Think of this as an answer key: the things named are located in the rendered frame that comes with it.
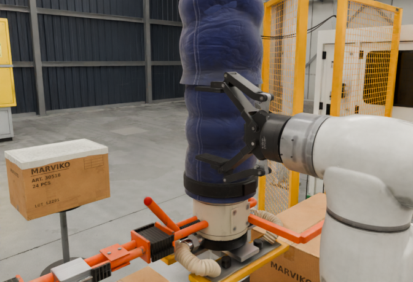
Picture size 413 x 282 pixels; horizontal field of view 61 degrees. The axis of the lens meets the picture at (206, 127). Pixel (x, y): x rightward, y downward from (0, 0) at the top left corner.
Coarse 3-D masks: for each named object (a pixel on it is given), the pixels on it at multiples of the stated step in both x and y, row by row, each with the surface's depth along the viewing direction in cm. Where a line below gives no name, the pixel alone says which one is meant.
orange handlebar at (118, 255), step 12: (252, 204) 114; (252, 216) 103; (192, 228) 97; (204, 228) 100; (264, 228) 100; (276, 228) 97; (312, 228) 96; (132, 240) 90; (300, 240) 92; (108, 252) 83; (120, 252) 84; (132, 252) 85; (144, 252) 86; (96, 264) 83; (120, 264) 82; (48, 276) 75
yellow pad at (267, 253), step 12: (264, 240) 112; (276, 240) 113; (264, 252) 106; (276, 252) 107; (228, 264) 97; (240, 264) 99; (252, 264) 100; (264, 264) 103; (192, 276) 95; (204, 276) 95; (216, 276) 94; (228, 276) 94; (240, 276) 96
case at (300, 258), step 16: (320, 192) 191; (288, 208) 171; (304, 208) 170; (320, 208) 170; (288, 224) 154; (304, 224) 154; (288, 240) 140; (288, 256) 138; (304, 256) 133; (256, 272) 152; (272, 272) 145; (288, 272) 139; (304, 272) 134
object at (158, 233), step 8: (152, 224) 96; (160, 224) 95; (136, 232) 93; (144, 232) 93; (152, 232) 93; (160, 232) 93; (168, 232) 92; (136, 240) 89; (144, 240) 86; (152, 240) 89; (160, 240) 87; (168, 240) 89; (152, 248) 86; (160, 248) 88; (168, 248) 90; (144, 256) 87; (152, 256) 86; (160, 256) 88
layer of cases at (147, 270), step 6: (138, 270) 188; (144, 270) 188; (150, 270) 188; (126, 276) 183; (132, 276) 183; (138, 276) 183; (144, 276) 183; (150, 276) 183; (156, 276) 183; (162, 276) 183
